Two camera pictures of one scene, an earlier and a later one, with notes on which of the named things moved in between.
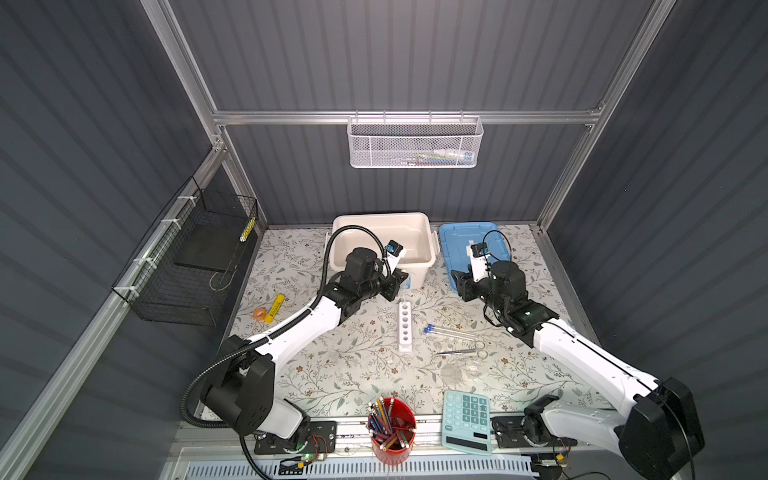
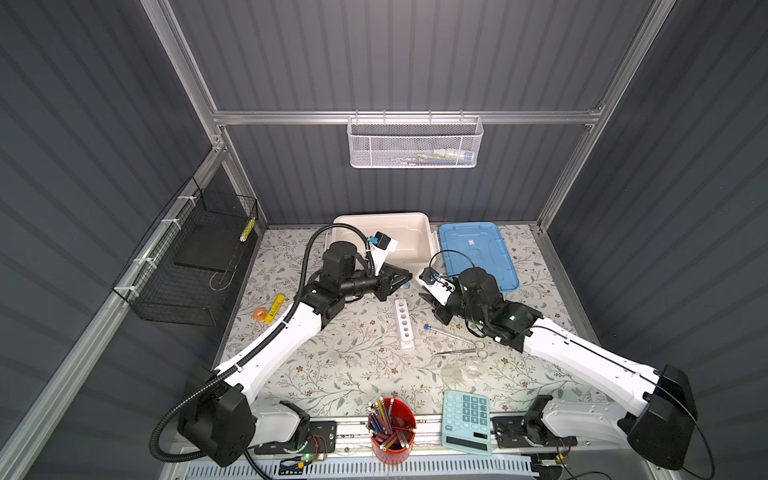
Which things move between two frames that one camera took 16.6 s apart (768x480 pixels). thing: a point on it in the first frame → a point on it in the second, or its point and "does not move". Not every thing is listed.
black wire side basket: (179, 273) does not move
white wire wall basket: (414, 141) does not move
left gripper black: (393, 283) does not move
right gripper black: (464, 284) → (437, 308)
